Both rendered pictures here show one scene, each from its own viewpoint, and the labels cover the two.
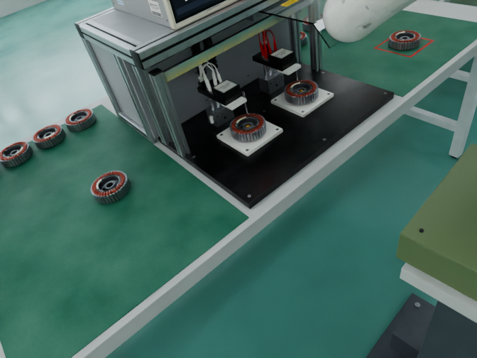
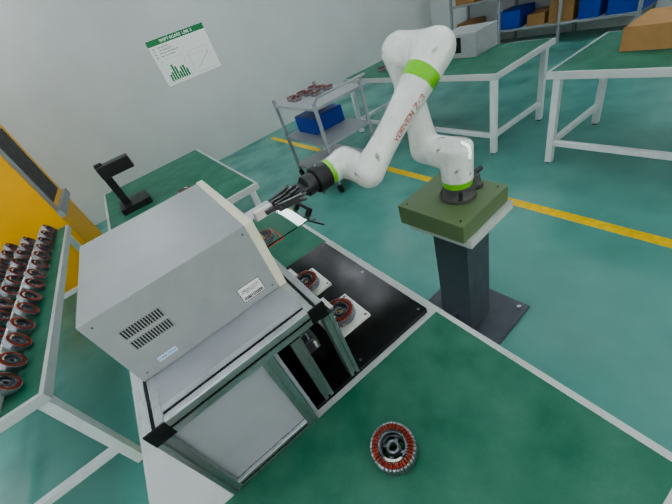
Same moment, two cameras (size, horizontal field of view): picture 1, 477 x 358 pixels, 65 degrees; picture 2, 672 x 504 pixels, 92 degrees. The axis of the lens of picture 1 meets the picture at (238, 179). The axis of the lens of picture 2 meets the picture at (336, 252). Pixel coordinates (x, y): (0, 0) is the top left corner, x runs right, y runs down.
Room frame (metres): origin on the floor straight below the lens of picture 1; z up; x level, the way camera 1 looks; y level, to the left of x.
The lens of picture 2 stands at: (0.79, 0.70, 1.65)
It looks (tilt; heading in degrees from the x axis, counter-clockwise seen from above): 37 degrees down; 278
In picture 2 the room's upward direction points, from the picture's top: 21 degrees counter-clockwise
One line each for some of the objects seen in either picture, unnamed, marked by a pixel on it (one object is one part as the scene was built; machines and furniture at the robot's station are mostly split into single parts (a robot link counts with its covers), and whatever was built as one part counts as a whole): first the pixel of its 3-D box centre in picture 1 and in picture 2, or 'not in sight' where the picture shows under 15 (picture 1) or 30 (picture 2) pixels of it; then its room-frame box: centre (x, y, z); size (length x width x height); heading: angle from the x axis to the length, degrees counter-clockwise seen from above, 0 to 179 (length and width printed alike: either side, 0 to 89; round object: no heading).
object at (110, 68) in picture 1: (121, 89); (250, 425); (1.20, 0.31, 0.91); 0.28 x 0.03 x 0.32; 31
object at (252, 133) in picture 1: (248, 127); (339, 312); (0.97, -0.07, 0.80); 0.11 x 0.11 x 0.04
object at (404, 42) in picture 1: (404, 40); not in sight; (1.33, -0.76, 0.77); 0.11 x 0.11 x 0.04
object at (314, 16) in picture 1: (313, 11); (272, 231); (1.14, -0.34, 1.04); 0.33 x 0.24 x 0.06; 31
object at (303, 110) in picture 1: (302, 98); (307, 286); (1.09, -0.27, 0.78); 0.15 x 0.15 x 0.01; 31
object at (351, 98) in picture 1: (273, 118); (321, 305); (1.04, -0.16, 0.76); 0.64 x 0.47 x 0.02; 121
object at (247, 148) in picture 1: (249, 133); (341, 316); (0.97, -0.07, 0.78); 0.15 x 0.15 x 0.01; 31
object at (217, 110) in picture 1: (220, 113); (307, 339); (1.09, 0.01, 0.80); 0.08 x 0.05 x 0.06; 121
